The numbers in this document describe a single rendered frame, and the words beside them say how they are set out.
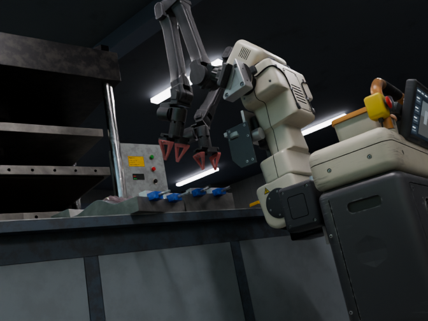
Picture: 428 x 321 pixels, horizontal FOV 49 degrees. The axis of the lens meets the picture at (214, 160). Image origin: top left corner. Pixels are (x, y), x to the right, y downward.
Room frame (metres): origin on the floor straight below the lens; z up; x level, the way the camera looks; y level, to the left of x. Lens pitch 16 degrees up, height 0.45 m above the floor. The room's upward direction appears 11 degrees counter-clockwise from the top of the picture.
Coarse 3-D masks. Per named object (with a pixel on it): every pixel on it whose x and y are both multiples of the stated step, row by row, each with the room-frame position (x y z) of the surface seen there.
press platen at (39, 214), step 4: (36, 212) 2.28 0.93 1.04; (40, 212) 2.29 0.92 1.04; (44, 212) 2.30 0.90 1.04; (48, 212) 2.32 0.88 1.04; (52, 212) 2.33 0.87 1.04; (56, 212) 2.34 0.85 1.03; (24, 216) 2.24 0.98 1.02; (28, 216) 2.25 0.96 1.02; (32, 216) 2.27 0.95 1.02; (36, 216) 2.29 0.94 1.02; (40, 216) 2.29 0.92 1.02; (44, 216) 2.30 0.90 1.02; (48, 216) 2.32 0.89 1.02
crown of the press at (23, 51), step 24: (0, 48) 2.11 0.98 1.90; (24, 48) 2.19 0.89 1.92; (48, 48) 2.27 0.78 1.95; (72, 48) 2.36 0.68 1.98; (96, 48) 2.50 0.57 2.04; (0, 72) 2.18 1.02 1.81; (24, 72) 2.22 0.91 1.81; (48, 72) 2.27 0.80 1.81; (72, 72) 2.35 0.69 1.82; (96, 72) 2.44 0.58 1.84; (0, 96) 2.39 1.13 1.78; (24, 96) 2.49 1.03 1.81; (48, 96) 2.55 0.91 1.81; (72, 96) 2.60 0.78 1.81; (96, 96) 2.67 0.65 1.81; (0, 120) 2.41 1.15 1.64; (24, 120) 2.81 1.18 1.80; (48, 120) 2.88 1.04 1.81; (72, 120) 2.96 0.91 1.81
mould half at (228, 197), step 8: (184, 200) 1.87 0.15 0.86; (192, 200) 1.90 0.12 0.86; (200, 200) 1.92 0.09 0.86; (208, 200) 1.95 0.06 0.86; (216, 200) 1.97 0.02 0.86; (224, 200) 2.00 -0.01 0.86; (232, 200) 2.03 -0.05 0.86; (192, 208) 1.89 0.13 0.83; (200, 208) 1.92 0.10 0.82; (208, 208) 1.94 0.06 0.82; (216, 208) 1.97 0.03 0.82; (224, 208) 2.00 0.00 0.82; (232, 208) 2.03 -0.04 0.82
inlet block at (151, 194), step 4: (140, 192) 1.68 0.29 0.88; (144, 192) 1.67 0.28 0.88; (148, 192) 1.67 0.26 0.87; (152, 192) 1.65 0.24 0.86; (156, 192) 1.65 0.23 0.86; (160, 192) 1.65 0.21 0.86; (164, 192) 1.64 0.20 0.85; (168, 192) 1.63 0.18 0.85; (144, 196) 1.67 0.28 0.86; (148, 196) 1.66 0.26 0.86; (152, 196) 1.65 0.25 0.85; (156, 196) 1.65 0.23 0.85; (160, 196) 1.67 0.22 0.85; (152, 200) 1.67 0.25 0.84; (156, 200) 1.68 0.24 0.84
